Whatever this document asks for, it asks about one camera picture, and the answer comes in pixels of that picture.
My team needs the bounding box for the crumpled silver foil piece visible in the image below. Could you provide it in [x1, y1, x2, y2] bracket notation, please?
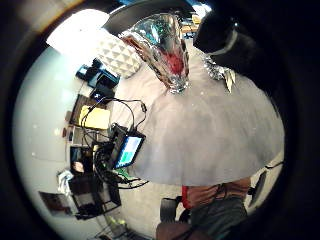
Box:
[201, 55, 237, 94]

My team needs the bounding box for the white faceted vase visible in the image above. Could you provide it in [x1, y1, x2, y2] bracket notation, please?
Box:
[97, 33, 145, 79]

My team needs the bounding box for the black cable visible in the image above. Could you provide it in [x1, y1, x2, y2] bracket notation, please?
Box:
[79, 97, 148, 132]

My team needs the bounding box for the tangle of black cables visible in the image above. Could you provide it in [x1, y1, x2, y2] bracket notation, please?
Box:
[91, 141, 150, 190]

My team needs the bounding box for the the person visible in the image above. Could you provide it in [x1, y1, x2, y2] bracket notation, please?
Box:
[155, 177, 253, 240]

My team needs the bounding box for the yellow notepad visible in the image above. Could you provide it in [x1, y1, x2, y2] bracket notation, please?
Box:
[78, 104, 112, 131]

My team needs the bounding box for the black tablet with lit screen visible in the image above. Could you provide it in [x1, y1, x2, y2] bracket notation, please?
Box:
[109, 123, 147, 170]

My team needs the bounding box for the white cloth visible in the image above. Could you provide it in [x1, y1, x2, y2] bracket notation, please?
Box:
[56, 169, 74, 196]

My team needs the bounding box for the clear cut glass vase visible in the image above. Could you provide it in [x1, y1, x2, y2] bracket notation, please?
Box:
[119, 13, 192, 95]

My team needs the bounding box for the black and blue box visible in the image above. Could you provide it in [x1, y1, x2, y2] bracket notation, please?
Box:
[75, 58, 121, 101]

